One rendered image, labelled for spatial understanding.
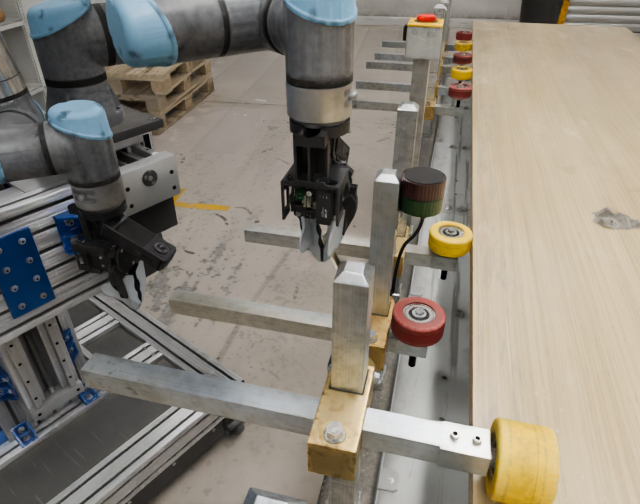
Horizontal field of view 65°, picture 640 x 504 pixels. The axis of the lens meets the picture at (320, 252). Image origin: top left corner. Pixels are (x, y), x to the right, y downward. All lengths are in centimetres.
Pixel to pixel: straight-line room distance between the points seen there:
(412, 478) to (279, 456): 82
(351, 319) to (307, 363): 145
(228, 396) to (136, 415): 103
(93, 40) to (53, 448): 105
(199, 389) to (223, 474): 110
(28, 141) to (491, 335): 70
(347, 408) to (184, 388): 18
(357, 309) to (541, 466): 23
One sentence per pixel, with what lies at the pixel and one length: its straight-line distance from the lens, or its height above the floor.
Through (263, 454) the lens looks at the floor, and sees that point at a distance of 171.
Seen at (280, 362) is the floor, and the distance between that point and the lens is 195.
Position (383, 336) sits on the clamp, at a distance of 78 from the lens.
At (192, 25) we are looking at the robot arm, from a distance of 58.
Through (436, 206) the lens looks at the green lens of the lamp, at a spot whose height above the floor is 108.
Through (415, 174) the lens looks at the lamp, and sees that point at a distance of 70.
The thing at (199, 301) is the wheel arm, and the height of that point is 86.
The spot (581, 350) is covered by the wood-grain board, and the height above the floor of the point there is 90.
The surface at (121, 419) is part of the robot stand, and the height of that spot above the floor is 21.
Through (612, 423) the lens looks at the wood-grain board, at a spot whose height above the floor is 90.
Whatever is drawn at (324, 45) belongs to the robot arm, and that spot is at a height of 129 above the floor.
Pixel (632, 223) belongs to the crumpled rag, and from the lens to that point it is 114.
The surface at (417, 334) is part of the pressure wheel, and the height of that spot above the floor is 90.
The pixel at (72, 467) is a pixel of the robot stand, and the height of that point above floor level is 21.
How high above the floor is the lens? 140
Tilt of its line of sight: 34 degrees down
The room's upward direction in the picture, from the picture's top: straight up
